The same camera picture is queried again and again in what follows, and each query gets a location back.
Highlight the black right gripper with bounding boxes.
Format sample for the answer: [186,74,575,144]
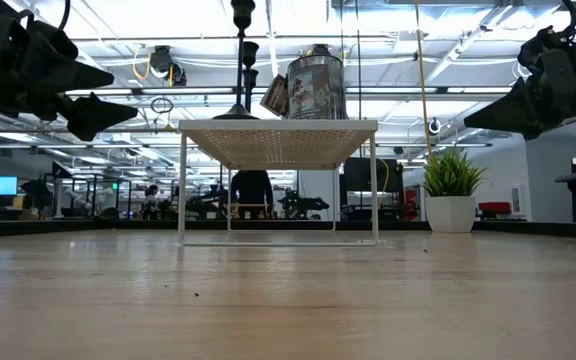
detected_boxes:
[463,19,576,141]

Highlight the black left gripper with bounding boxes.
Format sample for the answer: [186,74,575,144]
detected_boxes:
[0,0,139,142]

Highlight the black candlestick holder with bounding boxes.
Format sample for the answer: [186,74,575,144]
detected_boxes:
[242,68,260,114]
[241,40,261,71]
[211,0,261,121]

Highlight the silver tin can candle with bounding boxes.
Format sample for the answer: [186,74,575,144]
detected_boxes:
[260,54,348,121]

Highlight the red box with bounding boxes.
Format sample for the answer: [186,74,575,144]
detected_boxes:
[478,201,512,216]

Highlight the person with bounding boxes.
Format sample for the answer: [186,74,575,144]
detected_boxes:
[230,169,275,220]
[142,184,162,216]

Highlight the artificial green plant white pot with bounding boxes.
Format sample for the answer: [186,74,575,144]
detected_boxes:
[421,147,488,234]

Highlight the white perforated metal shelf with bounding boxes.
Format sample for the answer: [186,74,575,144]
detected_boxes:
[177,118,380,247]

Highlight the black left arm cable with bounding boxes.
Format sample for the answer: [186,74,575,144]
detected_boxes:
[57,0,73,32]

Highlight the thin yellow hanging cable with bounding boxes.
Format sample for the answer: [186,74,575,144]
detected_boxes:
[414,0,434,159]

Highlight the black aluminium table frame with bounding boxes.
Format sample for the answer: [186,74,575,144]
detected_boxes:
[0,218,576,240]

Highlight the black wall screen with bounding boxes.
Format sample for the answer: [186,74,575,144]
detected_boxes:
[343,157,404,194]

